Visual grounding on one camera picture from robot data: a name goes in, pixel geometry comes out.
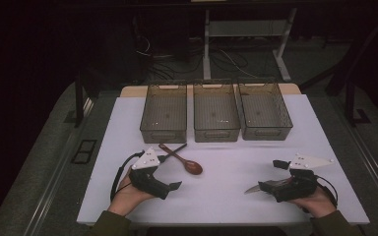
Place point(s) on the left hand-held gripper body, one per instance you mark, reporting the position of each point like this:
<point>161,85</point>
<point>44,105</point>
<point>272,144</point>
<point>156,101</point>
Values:
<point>146,160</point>

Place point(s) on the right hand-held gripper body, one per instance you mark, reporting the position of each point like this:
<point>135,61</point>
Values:
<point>295,190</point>

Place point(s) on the black chopstick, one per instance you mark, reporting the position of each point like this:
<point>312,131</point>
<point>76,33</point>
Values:
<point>177,150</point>

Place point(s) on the brown wooden spoon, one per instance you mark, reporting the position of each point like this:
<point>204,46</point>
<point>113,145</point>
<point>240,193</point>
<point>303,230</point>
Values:
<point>193,167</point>

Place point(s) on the brown transparent plastic bin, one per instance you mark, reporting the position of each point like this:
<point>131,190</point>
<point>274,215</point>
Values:
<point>264,113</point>
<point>216,113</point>
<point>164,114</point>

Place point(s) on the person's right hand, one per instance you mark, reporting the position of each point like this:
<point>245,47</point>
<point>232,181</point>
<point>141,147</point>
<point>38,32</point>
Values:
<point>318,203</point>

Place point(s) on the person's left hand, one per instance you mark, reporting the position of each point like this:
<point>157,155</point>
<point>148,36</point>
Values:
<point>124,196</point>

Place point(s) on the black metal stand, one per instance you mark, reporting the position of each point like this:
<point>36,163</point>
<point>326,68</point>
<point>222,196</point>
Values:
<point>78,105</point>
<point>350,105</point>

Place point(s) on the black floor socket frame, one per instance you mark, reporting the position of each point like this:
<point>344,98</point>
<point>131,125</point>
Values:
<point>84,151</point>

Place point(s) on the metal floor rail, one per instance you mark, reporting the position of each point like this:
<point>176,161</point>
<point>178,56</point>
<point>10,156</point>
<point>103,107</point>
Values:
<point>50,193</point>
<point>370,164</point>

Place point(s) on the white metal desk frame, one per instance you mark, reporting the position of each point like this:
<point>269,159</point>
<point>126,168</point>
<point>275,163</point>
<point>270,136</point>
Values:
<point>206,49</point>

